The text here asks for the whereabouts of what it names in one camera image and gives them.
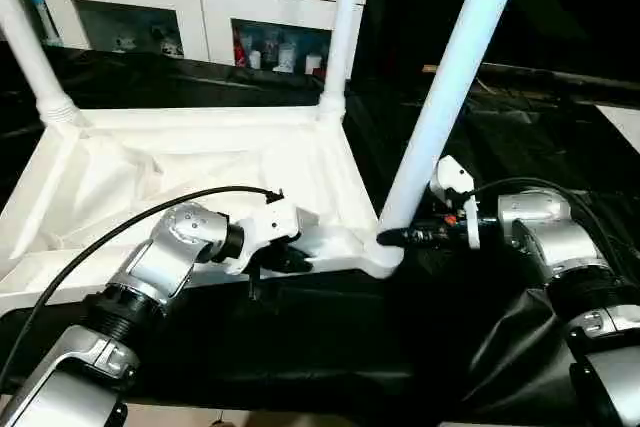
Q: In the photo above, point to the white plastic table top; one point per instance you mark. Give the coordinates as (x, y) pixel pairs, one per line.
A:
(150, 167)

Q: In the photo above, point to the white plastic table leg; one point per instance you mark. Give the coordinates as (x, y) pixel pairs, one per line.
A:
(35, 57)
(450, 77)
(343, 27)

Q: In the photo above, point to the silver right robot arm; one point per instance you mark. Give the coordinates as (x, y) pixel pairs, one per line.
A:
(560, 247)

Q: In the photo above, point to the black plastic mat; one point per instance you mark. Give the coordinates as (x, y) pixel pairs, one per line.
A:
(350, 357)

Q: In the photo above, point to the white flat panel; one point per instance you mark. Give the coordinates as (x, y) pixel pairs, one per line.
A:
(622, 125)

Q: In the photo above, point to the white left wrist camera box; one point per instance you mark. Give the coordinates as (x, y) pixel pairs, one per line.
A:
(265, 222)

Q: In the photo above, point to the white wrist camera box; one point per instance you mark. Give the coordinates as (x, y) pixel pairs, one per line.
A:
(455, 187)
(265, 222)

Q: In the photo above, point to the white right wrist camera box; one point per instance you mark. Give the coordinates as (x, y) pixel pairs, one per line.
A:
(455, 187)

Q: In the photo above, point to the dark horizontal rail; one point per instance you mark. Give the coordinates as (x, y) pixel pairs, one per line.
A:
(560, 77)

